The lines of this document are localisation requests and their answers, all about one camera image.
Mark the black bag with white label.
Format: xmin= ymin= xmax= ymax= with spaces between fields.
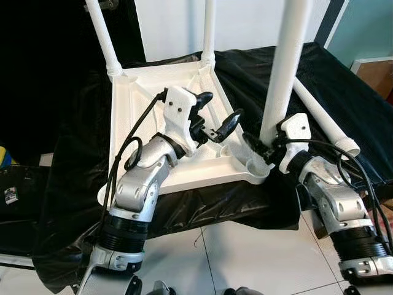
xmin=0 ymin=166 xmax=50 ymax=254

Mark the black metal stand leg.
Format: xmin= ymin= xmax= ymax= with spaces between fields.
xmin=0 ymin=255 xmax=34 ymax=271

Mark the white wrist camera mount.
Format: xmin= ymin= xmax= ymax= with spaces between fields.
xmin=163 ymin=86 xmax=200 ymax=157
xmin=278 ymin=114 xmax=311 ymax=176

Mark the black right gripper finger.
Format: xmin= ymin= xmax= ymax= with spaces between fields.
xmin=243 ymin=132 xmax=275 ymax=165

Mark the silver robot left leg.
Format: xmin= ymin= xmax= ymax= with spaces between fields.
xmin=150 ymin=280 xmax=179 ymax=295

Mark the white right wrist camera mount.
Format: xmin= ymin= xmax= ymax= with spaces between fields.
xmin=278 ymin=114 xmax=311 ymax=176

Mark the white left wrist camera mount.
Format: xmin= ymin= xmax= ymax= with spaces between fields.
xmin=163 ymin=86 xmax=200 ymax=157

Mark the white plastic children table top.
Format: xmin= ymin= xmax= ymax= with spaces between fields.
xmin=97 ymin=54 xmax=274 ymax=207

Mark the black shiny table cloth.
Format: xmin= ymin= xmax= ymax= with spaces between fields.
xmin=31 ymin=42 xmax=393 ymax=293

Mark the brown cardboard box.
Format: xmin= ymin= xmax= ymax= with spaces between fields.
xmin=350 ymin=57 xmax=393 ymax=102

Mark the brown wooden table leg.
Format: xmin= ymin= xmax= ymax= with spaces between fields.
xmin=312 ymin=212 xmax=330 ymax=240

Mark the yellow blue foam mat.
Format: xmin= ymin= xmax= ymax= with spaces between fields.
xmin=0 ymin=146 xmax=13 ymax=168

